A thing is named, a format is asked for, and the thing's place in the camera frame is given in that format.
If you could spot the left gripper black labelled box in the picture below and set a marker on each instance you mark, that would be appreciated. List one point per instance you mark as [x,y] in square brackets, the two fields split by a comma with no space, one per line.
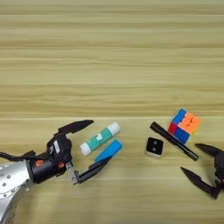
[59,147]

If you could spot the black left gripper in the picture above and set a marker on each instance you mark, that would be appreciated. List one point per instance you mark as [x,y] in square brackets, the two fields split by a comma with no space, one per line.
[43,170]

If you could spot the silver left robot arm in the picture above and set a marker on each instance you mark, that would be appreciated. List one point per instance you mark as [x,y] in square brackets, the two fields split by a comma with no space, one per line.
[11,186]

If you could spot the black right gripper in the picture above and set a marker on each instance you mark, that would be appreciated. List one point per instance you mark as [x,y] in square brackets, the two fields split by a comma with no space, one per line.
[220,172]

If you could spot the black die white dots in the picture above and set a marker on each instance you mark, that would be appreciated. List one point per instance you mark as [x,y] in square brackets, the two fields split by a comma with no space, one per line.
[154,146]

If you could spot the black marker pen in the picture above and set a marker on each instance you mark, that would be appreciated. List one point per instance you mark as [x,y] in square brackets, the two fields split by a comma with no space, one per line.
[173,140]

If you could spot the orange blue puzzle cube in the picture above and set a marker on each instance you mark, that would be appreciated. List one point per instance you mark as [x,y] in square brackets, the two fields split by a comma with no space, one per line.
[185,125]

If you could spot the blue rectangular eraser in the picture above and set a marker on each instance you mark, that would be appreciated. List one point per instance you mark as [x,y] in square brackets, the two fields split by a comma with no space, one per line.
[109,150]

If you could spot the green white glue stick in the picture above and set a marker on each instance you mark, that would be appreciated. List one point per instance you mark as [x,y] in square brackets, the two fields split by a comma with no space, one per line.
[99,138]

